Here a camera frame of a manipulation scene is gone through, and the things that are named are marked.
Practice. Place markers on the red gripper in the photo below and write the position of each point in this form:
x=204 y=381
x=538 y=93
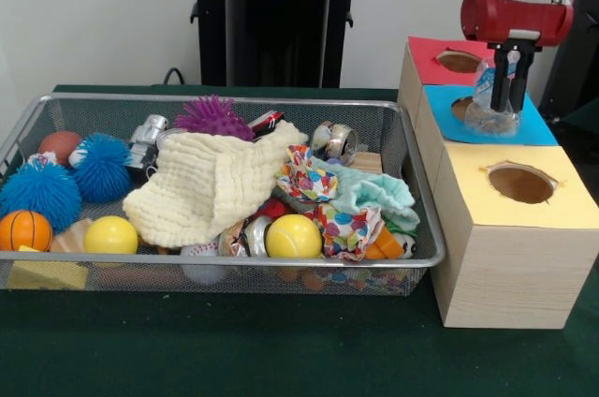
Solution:
x=510 y=18

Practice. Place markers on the mint waffle cloth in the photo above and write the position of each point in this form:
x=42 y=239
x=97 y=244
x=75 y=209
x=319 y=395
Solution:
x=379 y=186

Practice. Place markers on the cream waffle cloth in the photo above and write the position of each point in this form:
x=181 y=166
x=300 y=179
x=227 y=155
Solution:
x=196 y=181

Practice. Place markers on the wooden three-hole box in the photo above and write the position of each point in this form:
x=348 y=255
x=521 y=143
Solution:
x=515 y=275

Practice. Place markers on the black upright panel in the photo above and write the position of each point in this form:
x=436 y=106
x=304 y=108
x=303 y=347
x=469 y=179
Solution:
x=580 y=64

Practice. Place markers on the dark green table cloth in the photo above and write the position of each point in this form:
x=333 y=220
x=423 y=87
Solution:
x=281 y=350
x=585 y=121

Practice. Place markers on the colourful patterned cloth wad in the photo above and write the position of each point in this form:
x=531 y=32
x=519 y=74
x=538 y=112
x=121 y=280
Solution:
x=306 y=177

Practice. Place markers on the yellow tennis ball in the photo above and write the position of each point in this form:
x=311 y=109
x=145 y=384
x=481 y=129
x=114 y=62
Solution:
x=294 y=236

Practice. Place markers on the purple spiky ball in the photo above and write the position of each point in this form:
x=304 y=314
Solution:
x=213 y=116

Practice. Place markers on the white baseball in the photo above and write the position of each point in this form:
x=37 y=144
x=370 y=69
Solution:
x=201 y=270

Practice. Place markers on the smooth yellow ball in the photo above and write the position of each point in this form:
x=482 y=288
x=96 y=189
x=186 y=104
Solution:
x=111 y=235

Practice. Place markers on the reddish brown ball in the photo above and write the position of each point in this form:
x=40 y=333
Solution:
x=58 y=144

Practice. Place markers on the large blue spiky ball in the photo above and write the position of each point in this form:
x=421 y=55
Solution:
x=37 y=193

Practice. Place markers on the small orange basketball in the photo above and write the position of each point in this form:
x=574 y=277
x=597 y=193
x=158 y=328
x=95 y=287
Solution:
x=25 y=230

